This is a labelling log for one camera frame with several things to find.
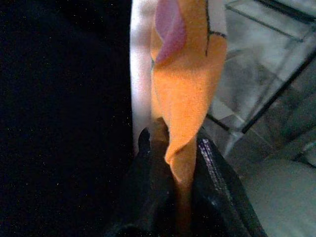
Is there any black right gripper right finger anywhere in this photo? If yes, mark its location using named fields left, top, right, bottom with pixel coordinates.
left=192, top=134, right=267, bottom=237

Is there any black metal drying rack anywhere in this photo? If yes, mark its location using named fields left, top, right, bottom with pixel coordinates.
left=207, top=0, right=316, bottom=163

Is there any pink orange child garment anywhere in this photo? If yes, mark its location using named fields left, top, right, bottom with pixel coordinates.
left=129, top=0, right=228, bottom=237

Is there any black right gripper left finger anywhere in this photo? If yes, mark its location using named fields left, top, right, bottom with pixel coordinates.
left=106, top=127, right=179, bottom=237

